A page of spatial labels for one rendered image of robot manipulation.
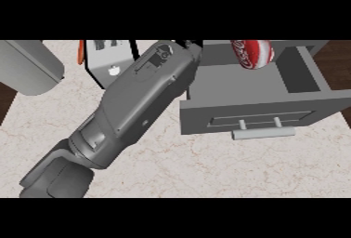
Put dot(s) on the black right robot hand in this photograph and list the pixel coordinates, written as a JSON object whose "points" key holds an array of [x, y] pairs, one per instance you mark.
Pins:
{"points": [[193, 46]]}

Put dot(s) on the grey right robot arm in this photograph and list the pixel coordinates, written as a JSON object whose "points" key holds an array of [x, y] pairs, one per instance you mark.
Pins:
{"points": [[137, 99]]}

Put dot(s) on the red and white can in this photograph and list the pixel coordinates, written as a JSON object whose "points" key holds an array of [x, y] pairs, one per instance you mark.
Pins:
{"points": [[253, 52]]}

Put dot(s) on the grey open drawer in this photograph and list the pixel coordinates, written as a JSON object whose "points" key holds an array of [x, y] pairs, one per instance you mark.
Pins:
{"points": [[237, 82]]}

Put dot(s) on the white boxy appliance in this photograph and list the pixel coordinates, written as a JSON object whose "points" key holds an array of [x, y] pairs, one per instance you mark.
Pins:
{"points": [[109, 66]]}

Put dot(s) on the orange thin object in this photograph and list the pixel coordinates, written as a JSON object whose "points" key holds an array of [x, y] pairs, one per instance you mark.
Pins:
{"points": [[81, 51]]}

